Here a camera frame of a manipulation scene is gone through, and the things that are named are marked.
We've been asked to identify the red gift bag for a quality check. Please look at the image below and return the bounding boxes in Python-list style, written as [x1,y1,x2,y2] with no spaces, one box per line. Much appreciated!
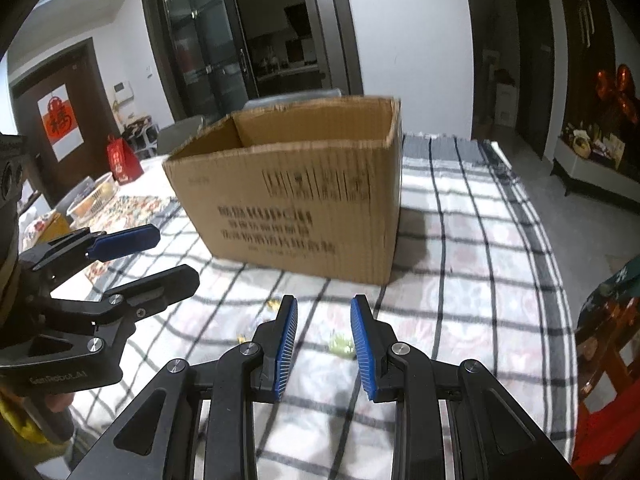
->
[106,136,143,185]

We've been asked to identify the glass sliding door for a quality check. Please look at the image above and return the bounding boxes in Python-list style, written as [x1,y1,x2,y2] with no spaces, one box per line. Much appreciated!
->
[142,0,258,122]

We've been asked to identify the white low tv cabinet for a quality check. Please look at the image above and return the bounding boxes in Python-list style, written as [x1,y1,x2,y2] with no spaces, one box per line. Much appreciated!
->
[551,140,639,209]

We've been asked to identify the patterned floral placemat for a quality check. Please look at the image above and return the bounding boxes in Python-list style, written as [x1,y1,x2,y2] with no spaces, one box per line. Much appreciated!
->
[83,195,173,283]

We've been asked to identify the red foil balloons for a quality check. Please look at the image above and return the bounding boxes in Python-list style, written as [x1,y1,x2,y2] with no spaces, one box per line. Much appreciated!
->
[596,64,639,126]

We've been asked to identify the clear plastic food container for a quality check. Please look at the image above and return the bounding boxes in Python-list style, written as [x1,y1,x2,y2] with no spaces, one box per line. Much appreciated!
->
[54,172,118,226]

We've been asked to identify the red fu door poster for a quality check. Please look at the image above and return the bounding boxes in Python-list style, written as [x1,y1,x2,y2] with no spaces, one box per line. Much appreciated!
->
[37,84,84,162]

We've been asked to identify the black white plaid tablecloth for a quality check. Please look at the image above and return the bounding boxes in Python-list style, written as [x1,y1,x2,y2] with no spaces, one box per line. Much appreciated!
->
[41,136,577,479]

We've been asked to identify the grey dining chair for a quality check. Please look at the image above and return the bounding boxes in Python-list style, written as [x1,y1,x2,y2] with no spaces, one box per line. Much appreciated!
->
[156,115,205,155]
[243,89,343,110]

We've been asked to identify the left hand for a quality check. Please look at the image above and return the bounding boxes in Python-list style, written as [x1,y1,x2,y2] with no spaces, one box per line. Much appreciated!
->
[44,393,75,413]

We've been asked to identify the dark wooden door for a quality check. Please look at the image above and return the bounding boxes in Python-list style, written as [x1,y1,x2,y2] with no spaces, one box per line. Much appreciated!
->
[515,0,554,158]

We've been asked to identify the brown cardboard box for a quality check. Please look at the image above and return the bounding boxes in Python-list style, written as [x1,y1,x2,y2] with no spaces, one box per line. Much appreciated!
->
[163,96,401,285]

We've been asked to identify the red wooden chair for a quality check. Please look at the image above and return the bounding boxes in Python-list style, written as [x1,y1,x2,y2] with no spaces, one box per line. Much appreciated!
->
[572,258,639,479]

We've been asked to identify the light green candy wrapper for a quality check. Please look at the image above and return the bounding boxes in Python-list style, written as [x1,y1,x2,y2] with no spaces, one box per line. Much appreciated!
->
[328,334,356,360]

